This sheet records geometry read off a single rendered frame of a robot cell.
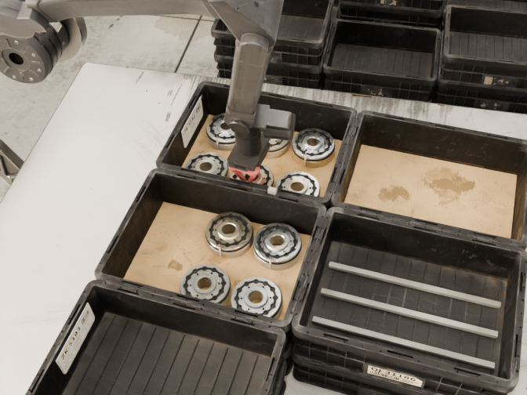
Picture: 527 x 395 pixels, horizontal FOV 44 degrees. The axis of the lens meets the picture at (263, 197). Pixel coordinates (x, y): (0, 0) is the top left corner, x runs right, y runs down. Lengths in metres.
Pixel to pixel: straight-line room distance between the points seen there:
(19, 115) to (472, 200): 2.16
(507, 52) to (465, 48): 0.14
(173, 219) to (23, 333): 0.42
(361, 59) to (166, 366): 1.61
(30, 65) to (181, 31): 1.97
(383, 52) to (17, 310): 1.67
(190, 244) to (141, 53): 1.97
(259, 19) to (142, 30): 2.56
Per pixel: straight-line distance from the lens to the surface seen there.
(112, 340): 1.36
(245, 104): 1.21
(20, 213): 1.78
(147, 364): 1.32
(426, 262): 1.43
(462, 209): 1.53
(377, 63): 2.57
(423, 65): 2.59
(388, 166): 1.59
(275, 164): 1.58
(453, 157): 1.61
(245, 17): 0.89
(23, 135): 3.04
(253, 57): 0.95
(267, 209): 1.42
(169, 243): 1.46
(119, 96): 2.01
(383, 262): 1.42
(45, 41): 1.47
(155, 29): 3.44
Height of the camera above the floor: 2.00
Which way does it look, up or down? 51 degrees down
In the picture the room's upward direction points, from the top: 3 degrees counter-clockwise
